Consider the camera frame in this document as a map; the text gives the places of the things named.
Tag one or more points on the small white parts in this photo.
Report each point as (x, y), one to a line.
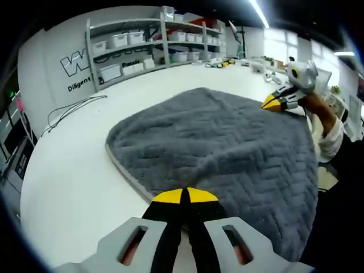
(273, 78)

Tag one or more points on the long ceiling light strip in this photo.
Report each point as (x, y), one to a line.
(260, 14)

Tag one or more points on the grey towel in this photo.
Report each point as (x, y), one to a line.
(213, 136)

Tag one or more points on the silver laptop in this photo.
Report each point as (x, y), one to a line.
(322, 81)

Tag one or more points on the green exit sign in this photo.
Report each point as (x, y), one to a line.
(11, 94)

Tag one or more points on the group of white storage boxes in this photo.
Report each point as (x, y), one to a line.
(119, 39)

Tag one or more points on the person's right hand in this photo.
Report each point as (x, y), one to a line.
(312, 103)

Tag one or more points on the grey metal shelving rack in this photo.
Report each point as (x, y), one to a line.
(164, 39)

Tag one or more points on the black pole stand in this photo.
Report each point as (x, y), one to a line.
(240, 39)

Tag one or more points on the yellow and black tools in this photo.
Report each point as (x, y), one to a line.
(224, 63)

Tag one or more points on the short ceiling light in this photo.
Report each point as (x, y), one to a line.
(344, 53)

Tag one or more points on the green potted plant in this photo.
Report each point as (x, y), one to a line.
(336, 89)

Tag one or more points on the pink tag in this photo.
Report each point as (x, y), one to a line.
(19, 103)

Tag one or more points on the computer monitor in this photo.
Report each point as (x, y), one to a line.
(20, 159)

